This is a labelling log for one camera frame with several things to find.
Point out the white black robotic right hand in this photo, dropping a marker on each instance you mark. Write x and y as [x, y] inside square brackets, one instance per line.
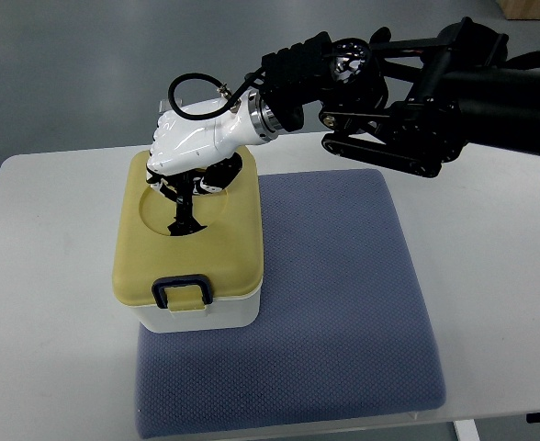
[181, 145]

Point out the yellow storage box lid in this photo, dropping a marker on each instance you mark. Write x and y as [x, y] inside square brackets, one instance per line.
[228, 250]

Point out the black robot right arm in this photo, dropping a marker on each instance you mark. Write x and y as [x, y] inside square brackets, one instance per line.
[409, 105]

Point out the white storage box base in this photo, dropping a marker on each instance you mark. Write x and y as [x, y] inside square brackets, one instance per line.
[185, 315]

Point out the wooden box corner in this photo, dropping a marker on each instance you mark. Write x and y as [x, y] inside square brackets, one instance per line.
[520, 9]

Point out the upper clear floor plate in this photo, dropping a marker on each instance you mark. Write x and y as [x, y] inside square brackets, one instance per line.
[164, 105]

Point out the blue grey fabric cushion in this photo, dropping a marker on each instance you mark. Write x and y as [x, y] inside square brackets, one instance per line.
[342, 331]

